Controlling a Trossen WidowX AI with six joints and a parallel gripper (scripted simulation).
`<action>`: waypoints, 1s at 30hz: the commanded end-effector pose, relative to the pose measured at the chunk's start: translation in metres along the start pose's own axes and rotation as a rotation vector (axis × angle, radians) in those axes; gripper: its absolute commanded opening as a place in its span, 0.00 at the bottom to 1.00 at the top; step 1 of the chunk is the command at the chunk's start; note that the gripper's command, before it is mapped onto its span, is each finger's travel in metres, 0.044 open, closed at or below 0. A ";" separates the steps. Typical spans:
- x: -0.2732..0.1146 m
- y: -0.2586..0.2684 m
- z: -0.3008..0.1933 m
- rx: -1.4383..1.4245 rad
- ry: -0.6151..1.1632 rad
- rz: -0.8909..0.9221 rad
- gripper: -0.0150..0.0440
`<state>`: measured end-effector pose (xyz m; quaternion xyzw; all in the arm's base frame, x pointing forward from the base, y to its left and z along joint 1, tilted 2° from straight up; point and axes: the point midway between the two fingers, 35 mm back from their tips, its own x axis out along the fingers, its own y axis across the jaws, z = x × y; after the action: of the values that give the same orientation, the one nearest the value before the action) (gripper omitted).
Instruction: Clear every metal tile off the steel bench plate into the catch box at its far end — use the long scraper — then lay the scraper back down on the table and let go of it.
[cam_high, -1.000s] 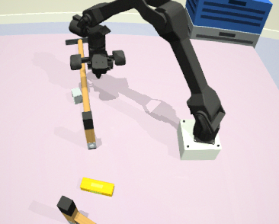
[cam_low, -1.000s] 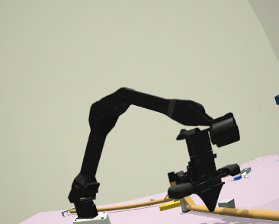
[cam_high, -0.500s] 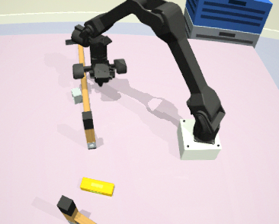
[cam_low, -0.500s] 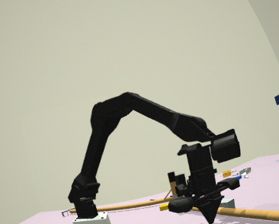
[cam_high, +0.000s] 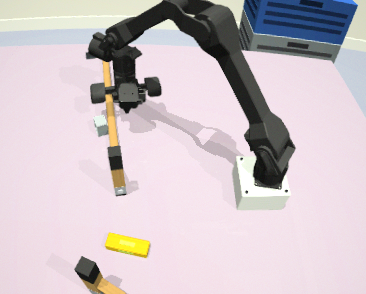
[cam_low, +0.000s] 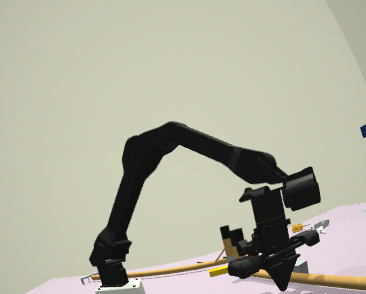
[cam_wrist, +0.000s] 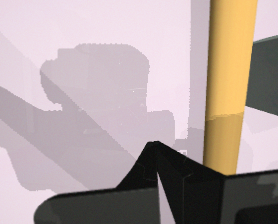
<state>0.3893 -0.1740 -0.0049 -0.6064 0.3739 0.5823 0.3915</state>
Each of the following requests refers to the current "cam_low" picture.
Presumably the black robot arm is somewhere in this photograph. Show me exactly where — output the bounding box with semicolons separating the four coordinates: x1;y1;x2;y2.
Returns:
89;121;321;288

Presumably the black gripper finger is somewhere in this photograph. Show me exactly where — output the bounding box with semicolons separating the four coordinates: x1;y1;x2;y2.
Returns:
261;262;285;292
279;253;301;290

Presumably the yellow rectangular block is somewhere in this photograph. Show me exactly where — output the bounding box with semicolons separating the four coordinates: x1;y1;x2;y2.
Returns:
209;266;229;277

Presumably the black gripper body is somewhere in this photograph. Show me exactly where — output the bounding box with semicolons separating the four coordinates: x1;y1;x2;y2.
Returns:
227;214;320;278

